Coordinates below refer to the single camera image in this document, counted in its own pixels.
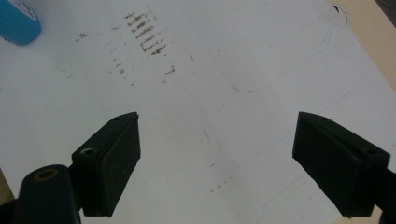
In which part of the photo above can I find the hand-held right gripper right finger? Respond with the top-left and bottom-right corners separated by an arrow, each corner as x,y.
291,111 -> 391,217

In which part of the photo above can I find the blue bottle with white cap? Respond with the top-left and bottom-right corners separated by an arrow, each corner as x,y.
0,0 -> 42,47

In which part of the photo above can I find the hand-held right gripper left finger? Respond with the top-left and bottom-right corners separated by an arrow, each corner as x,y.
71,111 -> 142,217

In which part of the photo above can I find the white table mat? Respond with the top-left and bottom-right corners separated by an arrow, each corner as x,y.
0,0 -> 396,224

